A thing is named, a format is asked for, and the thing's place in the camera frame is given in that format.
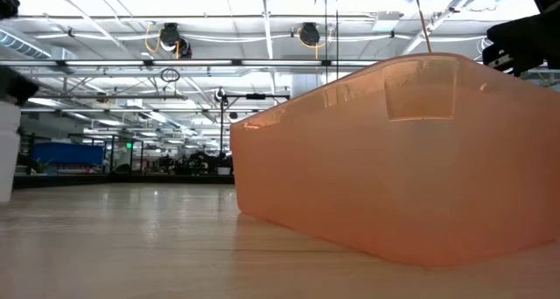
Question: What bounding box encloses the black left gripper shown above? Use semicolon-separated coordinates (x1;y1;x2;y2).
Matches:
0;0;40;108

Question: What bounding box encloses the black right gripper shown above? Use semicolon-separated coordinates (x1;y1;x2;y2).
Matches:
480;10;560;78

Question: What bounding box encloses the white plastic pill bottle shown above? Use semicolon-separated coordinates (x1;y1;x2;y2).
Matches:
0;100;23;204

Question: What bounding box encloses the orange translucent plastic basket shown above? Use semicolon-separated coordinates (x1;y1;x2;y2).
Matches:
229;52;560;268

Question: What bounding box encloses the long ceiling light bar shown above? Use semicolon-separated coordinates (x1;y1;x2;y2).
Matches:
0;59;378;68

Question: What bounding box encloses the thin yellow hanging cord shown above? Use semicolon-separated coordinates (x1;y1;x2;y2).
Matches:
413;0;433;54

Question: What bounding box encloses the black table edge rail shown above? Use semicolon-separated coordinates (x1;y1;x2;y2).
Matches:
12;173;235;190

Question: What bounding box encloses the coiled black hanging cable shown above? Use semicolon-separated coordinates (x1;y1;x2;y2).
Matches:
159;67;182;84

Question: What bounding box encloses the black ceiling cable reel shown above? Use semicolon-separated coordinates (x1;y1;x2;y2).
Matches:
157;22;193;59
297;22;322;48

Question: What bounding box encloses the black hanging cable pair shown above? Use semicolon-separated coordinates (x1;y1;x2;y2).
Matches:
323;0;340;86

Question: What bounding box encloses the black camera stand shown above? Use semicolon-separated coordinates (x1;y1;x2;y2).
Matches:
213;87;292;160

